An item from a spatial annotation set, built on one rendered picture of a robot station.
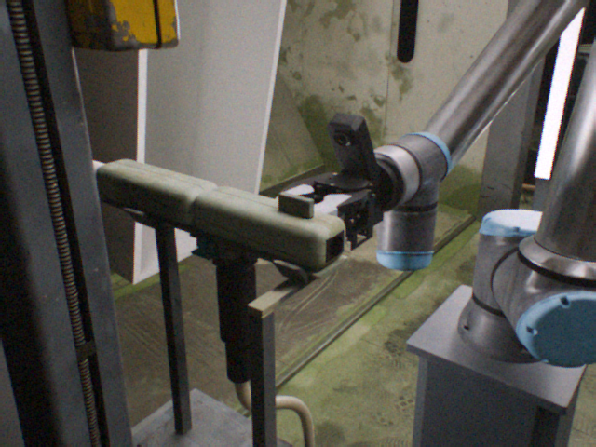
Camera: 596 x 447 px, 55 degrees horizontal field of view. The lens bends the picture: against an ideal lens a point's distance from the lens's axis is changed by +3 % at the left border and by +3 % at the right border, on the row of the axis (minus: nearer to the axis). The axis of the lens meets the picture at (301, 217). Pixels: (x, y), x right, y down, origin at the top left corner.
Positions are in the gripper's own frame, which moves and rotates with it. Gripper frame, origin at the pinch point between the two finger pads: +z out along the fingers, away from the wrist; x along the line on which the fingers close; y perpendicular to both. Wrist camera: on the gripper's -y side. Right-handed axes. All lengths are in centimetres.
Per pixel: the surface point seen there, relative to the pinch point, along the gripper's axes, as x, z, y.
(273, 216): -7.1, 11.2, -5.1
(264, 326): -10.9, 17.2, 1.6
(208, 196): 1.0, 11.2, -5.1
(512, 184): 47, -265, 82
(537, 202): 15, -184, 59
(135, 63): 85, -46, -5
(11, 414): 46, 15, 42
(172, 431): 10.7, 10.7, 29.4
